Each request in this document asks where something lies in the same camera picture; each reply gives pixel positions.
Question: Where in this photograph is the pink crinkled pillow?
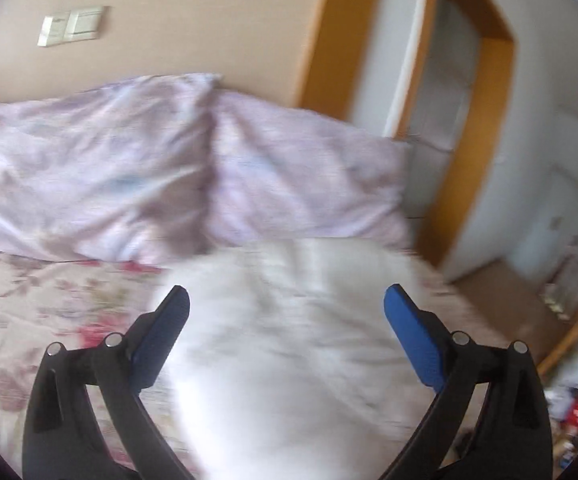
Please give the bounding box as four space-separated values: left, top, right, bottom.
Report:
208 91 414 252
0 74 222 263

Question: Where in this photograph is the white puffer jacket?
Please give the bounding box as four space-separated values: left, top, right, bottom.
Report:
151 237 472 480

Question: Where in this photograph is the white wall socket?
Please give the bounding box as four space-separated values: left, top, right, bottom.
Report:
37 14 70 47

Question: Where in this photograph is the floral bed sheet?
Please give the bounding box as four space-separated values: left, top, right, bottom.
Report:
0 249 512 480

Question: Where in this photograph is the white wall switch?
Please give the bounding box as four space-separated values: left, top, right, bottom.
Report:
66 6 105 41

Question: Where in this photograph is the glass door with grid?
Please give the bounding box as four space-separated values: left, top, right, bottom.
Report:
405 0 482 223

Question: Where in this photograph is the orange framed door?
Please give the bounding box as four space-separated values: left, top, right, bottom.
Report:
293 0 518 271

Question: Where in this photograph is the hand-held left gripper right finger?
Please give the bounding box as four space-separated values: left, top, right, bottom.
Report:
384 283 554 480

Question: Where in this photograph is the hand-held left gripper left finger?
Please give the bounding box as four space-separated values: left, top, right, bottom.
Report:
21 285 191 480

